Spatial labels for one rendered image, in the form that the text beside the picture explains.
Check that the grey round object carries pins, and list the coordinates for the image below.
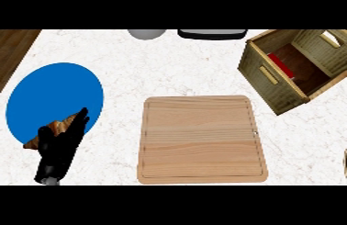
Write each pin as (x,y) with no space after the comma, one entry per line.
(146,33)

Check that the blue oval placemat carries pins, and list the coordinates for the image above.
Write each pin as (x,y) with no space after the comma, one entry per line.
(49,94)

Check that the tan object at edge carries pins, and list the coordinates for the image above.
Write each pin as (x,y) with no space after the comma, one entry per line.
(344,163)

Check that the brown croissant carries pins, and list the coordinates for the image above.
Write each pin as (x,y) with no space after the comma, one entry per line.
(58,127)

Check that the wicker basket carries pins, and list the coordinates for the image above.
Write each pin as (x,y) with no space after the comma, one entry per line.
(294,69)

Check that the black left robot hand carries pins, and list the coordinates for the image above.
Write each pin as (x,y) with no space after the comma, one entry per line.
(58,149)

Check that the brown wooden panel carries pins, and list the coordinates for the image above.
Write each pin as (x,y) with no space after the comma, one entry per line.
(13,51)

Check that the red can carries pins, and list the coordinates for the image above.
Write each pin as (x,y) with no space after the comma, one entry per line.
(281,65)

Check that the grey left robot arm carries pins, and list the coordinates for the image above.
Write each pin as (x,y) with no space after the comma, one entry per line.
(50,182)

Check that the wooden cutting board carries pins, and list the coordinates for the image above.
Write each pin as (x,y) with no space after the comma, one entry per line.
(201,140)

